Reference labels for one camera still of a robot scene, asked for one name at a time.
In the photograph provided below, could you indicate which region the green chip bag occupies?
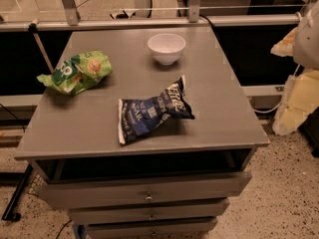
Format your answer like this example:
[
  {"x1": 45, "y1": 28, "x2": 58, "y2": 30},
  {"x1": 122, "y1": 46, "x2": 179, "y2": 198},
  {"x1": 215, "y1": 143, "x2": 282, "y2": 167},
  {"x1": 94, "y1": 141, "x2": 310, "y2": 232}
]
[{"x1": 37, "y1": 51, "x2": 113, "y2": 96}]

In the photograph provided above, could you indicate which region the white cable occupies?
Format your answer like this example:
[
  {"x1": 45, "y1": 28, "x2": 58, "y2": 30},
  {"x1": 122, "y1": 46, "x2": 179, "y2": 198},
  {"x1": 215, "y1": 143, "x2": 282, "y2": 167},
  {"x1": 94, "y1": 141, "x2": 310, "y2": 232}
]
[{"x1": 252, "y1": 63, "x2": 302, "y2": 115}]

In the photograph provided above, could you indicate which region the black floor stand bar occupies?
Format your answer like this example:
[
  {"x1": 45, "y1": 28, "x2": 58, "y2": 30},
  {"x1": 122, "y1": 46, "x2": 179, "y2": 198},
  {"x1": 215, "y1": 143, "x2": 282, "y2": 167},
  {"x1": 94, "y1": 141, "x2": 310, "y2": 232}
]
[{"x1": 1, "y1": 164, "x2": 33, "y2": 222}]

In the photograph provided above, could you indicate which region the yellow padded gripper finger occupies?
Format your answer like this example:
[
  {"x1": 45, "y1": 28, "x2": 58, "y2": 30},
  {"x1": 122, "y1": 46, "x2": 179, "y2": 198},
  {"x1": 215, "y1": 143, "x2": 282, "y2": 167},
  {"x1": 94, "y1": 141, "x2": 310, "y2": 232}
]
[
  {"x1": 272, "y1": 69, "x2": 319, "y2": 135},
  {"x1": 270, "y1": 28, "x2": 297, "y2": 57}
]

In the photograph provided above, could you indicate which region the white bowl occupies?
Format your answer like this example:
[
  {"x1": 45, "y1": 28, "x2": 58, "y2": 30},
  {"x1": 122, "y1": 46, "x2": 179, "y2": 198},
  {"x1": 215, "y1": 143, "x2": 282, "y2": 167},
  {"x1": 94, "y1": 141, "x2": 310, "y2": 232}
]
[{"x1": 148, "y1": 33, "x2": 186, "y2": 65}]

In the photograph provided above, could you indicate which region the blue chip bag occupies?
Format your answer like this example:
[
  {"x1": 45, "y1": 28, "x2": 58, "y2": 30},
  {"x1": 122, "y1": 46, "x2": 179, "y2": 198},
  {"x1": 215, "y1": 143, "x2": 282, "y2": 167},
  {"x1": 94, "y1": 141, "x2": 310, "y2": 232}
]
[{"x1": 118, "y1": 76, "x2": 194, "y2": 144}]

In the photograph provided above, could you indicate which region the grey drawer cabinet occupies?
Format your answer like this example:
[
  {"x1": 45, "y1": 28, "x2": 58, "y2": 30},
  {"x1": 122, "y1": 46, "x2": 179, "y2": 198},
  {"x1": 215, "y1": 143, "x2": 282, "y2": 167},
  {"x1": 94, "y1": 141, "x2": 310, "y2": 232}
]
[{"x1": 16, "y1": 26, "x2": 268, "y2": 239}]

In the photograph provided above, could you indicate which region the metal frame rail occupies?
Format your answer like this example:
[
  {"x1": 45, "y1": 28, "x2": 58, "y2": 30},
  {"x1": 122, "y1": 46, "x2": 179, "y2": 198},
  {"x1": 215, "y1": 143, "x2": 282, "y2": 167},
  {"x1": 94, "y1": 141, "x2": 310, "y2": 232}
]
[{"x1": 0, "y1": 13, "x2": 302, "y2": 32}]

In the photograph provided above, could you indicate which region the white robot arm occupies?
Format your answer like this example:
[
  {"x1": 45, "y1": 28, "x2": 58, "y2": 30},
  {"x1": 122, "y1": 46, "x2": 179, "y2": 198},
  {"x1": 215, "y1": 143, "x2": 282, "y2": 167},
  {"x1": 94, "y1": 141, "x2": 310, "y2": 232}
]
[{"x1": 270, "y1": 1, "x2": 319, "y2": 135}]

